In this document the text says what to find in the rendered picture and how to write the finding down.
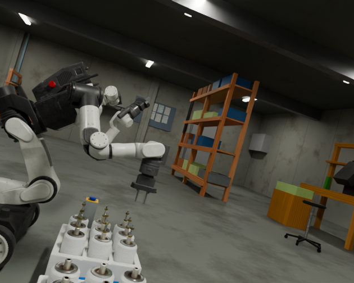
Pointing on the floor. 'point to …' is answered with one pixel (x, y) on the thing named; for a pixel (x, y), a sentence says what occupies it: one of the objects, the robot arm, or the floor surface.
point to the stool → (308, 226)
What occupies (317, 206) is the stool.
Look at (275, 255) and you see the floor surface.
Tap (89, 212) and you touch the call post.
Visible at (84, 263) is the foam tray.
